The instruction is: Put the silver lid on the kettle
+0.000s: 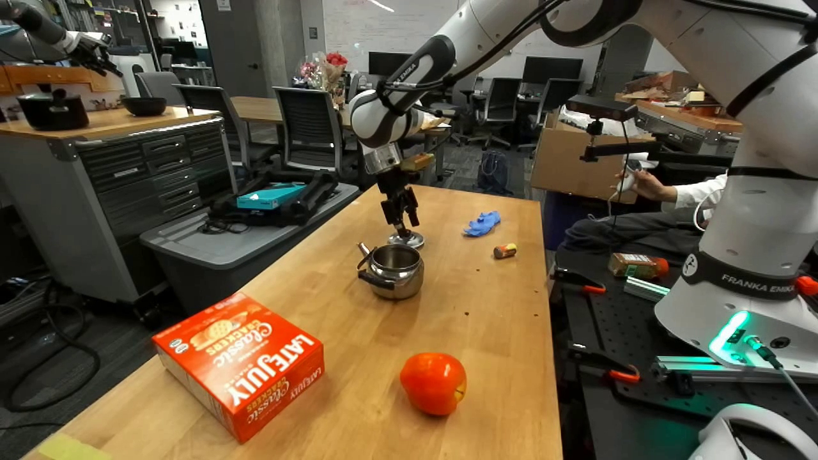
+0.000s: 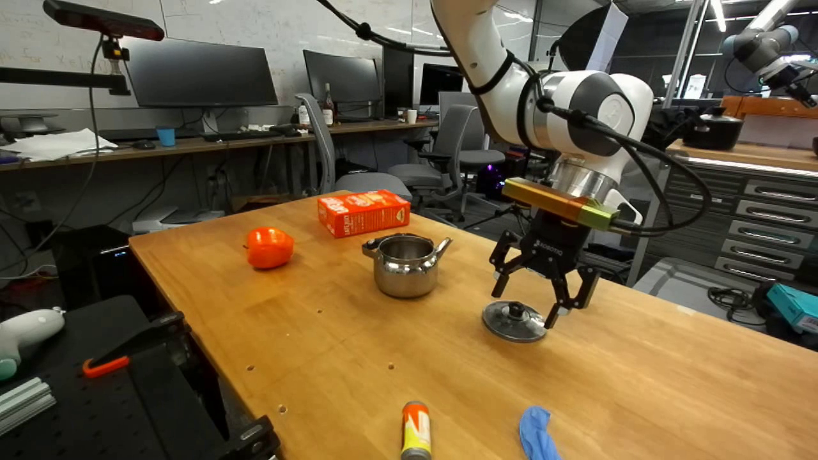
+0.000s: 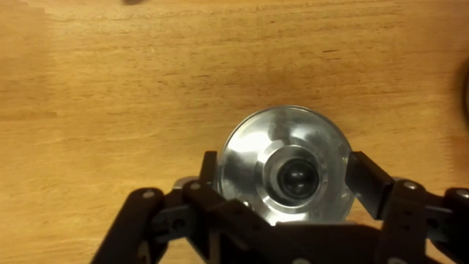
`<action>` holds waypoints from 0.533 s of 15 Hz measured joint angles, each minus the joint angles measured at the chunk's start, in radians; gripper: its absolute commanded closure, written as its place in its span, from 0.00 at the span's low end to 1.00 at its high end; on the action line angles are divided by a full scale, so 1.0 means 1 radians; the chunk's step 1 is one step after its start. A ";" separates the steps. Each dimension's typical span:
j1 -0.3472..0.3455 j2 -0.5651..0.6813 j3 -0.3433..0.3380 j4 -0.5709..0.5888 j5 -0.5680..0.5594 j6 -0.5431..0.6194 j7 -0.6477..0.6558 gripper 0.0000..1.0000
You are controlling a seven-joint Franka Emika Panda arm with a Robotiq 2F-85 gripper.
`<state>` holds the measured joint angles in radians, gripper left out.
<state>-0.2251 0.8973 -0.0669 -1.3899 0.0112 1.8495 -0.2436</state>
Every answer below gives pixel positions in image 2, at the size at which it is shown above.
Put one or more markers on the black keyboard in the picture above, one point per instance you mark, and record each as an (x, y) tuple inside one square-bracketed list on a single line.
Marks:
[(245, 133)]

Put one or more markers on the narrow dark monitor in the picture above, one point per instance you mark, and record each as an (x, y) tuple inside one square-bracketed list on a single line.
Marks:
[(397, 81)]

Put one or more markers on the large black monitor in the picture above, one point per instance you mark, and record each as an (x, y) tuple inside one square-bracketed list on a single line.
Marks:
[(200, 74)]

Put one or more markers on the small black monitor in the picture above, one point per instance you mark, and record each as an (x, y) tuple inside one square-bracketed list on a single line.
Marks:
[(438, 82)]

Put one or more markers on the black pot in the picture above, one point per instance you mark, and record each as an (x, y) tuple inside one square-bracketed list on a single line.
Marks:
[(712, 133)]

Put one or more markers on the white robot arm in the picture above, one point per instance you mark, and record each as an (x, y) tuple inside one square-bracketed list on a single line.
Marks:
[(502, 77)]

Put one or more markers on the black softbox light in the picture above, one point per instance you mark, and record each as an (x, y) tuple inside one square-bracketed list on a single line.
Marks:
[(595, 38)]

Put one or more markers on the silver metal kettle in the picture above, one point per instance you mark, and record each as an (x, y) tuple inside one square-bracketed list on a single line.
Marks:
[(404, 276)]

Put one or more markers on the orange cracker box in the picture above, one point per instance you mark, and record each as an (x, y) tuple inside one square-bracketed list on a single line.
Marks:
[(361, 213)]

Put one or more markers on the black stereo camera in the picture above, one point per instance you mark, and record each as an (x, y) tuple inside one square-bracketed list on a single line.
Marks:
[(103, 19)]

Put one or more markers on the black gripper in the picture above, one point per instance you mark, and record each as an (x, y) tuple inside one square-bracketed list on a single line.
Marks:
[(553, 243)]

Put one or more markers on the dark glass bottle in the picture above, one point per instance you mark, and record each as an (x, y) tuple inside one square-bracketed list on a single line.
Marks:
[(328, 105)]

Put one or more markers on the grey plastic bin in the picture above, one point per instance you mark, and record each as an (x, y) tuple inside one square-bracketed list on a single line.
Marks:
[(681, 284)]

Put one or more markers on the grey background robot arm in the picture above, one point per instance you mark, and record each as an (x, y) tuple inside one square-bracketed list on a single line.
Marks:
[(756, 50)]

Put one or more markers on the grey drawer cabinet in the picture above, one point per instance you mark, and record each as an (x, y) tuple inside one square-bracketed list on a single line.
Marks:
[(742, 220)]

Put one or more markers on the grey office chair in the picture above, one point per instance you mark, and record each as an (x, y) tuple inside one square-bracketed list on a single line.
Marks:
[(447, 137), (475, 159)]

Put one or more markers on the black cloth pile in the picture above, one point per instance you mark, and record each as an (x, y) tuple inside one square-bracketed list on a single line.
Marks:
[(668, 128)]

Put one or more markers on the blue cup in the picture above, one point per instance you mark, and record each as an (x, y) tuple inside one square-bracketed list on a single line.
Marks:
[(167, 137)]

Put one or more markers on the orange toy bell pepper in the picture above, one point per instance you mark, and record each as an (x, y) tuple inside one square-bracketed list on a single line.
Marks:
[(269, 248)]

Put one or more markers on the grey chair curved frame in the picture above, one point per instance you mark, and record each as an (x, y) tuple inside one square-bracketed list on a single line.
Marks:
[(370, 182)]

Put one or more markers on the black robot mount table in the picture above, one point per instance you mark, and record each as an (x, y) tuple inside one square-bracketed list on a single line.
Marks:
[(84, 418)]

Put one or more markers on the aluminium extrusion bar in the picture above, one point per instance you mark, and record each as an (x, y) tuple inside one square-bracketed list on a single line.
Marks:
[(25, 405)]

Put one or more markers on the orange wooden box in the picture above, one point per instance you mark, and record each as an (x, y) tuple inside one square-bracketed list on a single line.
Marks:
[(767, 107)]

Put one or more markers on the black computer case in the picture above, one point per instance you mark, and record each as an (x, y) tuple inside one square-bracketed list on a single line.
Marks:
[(92, 263)]

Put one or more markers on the yellow wrist camera bar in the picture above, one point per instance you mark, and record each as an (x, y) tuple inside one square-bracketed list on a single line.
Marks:
[(558, 205)]

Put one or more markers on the silver kettle lid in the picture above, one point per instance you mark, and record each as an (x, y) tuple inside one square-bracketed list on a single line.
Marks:
[(512, 327)]

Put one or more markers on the blue crumpled cloth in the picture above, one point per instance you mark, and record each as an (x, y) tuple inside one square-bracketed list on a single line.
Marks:
[(537, 436)]

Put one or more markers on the medium black monitor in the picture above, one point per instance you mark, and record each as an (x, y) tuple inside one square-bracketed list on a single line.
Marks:
[(345, 84)]

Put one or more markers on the orange yellow tube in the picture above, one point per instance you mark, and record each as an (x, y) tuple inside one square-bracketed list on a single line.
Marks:
[(415, 436)]

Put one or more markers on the white paper pile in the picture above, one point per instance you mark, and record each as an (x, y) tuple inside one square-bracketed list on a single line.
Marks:
[(53, 144)]

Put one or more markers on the long wooden desk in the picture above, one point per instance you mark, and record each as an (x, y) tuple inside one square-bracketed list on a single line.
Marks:
[(213, 144)]

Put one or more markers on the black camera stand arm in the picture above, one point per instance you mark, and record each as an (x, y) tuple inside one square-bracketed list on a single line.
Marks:
[(59, 81)]

